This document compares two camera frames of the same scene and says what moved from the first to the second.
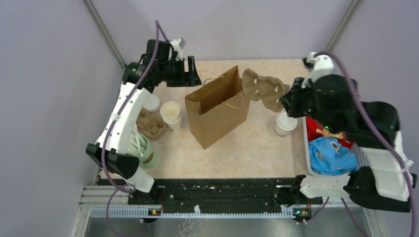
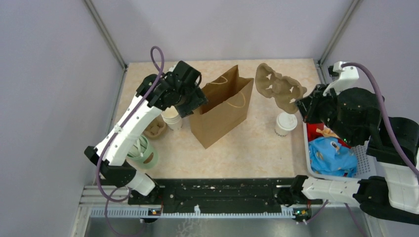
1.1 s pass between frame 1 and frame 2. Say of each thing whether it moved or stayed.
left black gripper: moved
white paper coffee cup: stayed
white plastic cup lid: stayed
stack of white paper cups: stayed
